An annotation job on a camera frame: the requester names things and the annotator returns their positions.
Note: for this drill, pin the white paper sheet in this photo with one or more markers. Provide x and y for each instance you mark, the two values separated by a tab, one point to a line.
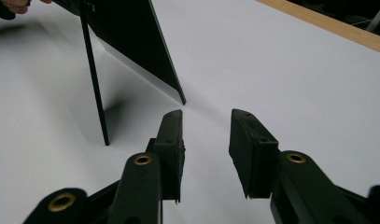
271	77

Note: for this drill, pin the black photo frame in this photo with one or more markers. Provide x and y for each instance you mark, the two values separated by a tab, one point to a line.
131	37

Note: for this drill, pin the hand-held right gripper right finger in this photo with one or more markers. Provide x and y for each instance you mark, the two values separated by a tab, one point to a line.
253	155

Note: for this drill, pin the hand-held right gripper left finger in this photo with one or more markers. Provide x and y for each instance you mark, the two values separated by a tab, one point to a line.
170	155

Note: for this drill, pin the wooden table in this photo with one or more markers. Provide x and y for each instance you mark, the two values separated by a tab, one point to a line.
334	26

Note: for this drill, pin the grey metal stand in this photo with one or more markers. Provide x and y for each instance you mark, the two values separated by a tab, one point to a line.
377	17

